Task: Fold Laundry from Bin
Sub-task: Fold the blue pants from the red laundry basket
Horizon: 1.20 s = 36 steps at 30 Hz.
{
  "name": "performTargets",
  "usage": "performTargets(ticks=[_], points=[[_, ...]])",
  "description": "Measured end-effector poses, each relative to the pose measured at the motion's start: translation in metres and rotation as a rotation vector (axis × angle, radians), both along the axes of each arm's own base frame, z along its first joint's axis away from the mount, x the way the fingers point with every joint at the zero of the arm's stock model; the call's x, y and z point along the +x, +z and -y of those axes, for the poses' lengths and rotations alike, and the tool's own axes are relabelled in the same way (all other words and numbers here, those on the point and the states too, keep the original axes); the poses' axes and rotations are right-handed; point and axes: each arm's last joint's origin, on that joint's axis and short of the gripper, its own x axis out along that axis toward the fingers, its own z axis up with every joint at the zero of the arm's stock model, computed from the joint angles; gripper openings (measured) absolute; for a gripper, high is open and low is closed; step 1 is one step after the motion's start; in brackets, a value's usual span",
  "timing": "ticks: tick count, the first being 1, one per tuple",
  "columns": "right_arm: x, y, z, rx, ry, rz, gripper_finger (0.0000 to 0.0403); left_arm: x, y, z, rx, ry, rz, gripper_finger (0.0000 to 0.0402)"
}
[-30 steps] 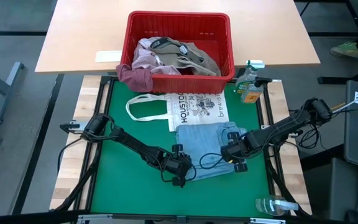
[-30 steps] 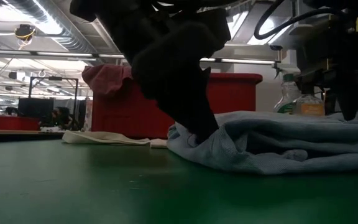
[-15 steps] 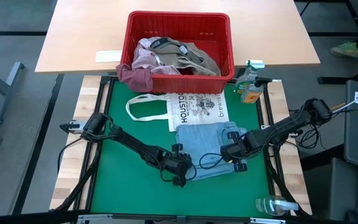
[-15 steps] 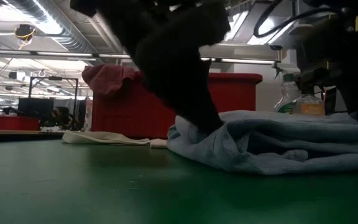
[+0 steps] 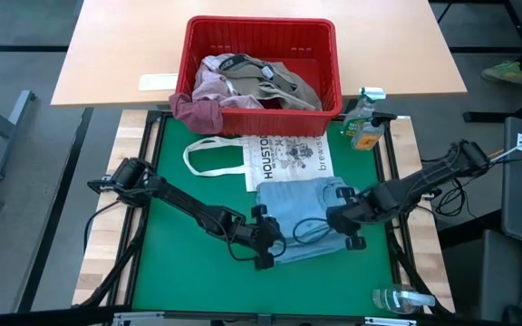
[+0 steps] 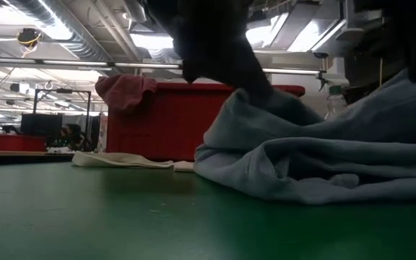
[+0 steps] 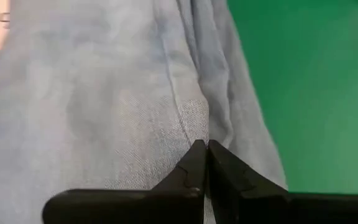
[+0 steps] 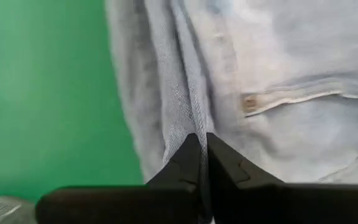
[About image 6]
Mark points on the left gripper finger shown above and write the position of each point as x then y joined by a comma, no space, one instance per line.
193,70
247,72

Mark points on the maroon cloth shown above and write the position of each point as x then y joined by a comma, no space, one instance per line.
125,92

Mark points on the light blue towel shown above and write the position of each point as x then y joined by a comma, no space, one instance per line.
265,162

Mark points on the red plastic laundry bin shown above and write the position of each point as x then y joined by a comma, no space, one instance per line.
157,126

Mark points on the bright ceiling light panel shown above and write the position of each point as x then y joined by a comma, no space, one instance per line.
152,41

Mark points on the spray bottle with green label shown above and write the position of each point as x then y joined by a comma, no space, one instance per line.
336,103

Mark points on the cream printed tote bag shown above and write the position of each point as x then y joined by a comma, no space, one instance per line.
114,159

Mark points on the long ceiling light bar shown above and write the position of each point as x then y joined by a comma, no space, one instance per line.
74,63

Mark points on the person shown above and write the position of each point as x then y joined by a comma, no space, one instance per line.
74,135

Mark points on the small white cloth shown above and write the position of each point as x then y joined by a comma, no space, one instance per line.
58,150

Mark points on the black monitor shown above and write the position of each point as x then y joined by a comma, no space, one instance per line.
42,124

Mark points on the green table mat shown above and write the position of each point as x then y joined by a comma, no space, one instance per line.
85,216

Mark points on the red background table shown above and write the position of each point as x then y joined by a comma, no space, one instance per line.
16,142

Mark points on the light wooden table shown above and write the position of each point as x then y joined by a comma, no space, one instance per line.
20,153

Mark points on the silver ventilation duct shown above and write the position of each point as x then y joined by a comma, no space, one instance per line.
135,9
78,39

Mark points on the black metal stand frame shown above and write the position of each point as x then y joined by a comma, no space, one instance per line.
63,91

